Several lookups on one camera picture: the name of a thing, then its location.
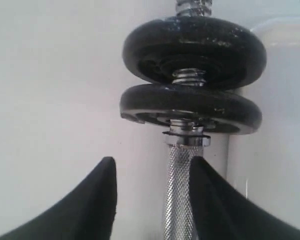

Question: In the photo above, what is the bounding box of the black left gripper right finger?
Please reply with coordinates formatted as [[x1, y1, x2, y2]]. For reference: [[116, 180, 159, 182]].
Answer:
[[190, 156, 300, 240]]

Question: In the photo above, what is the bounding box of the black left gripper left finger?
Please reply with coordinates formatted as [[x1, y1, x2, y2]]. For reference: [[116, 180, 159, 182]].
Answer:
[[0, 156, 118, 240]]

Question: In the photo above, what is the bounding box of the chrome threaded dumbbell bar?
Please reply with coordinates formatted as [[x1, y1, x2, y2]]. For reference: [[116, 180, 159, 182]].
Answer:
[[162, 0, 213, 240]]

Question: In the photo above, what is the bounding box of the black weight plate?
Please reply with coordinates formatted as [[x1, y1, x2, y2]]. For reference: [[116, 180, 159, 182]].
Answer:
[[119, 84, 262, 135], [122, 16, 267, 90]]

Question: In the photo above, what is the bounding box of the white rectangular plastic tray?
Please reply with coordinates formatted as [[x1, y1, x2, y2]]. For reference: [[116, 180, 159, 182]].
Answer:
[[224, 19, 300, 206]]

